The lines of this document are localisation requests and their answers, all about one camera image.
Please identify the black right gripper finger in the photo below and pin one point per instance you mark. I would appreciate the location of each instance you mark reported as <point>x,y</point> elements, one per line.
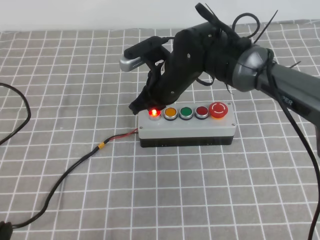
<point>145,101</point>

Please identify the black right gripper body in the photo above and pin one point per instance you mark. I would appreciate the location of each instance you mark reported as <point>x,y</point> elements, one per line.
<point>198,49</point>

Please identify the grey button switch box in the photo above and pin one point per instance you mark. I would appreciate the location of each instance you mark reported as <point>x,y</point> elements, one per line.
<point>193,132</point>

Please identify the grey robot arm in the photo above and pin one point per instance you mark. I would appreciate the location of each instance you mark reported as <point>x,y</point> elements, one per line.
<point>256,70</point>

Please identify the yellow push button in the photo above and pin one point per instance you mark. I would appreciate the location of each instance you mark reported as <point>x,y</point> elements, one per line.
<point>170,113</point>

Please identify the green push button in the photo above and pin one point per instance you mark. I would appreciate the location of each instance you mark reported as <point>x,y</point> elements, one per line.
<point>186,113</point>

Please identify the dark red push button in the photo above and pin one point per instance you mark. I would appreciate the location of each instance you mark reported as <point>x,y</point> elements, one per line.
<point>201,112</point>

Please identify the red emergency stop button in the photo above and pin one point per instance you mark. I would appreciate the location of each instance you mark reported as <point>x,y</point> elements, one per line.
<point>218,110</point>

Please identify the grey checked tablecloth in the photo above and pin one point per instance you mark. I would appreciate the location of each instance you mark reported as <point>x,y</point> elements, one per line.
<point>261,187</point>

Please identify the lit red indicator lamp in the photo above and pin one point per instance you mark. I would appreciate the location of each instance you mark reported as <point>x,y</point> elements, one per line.
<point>154,114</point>

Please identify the black cable connector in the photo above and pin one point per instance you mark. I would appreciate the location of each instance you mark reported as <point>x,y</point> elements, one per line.
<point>6,230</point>

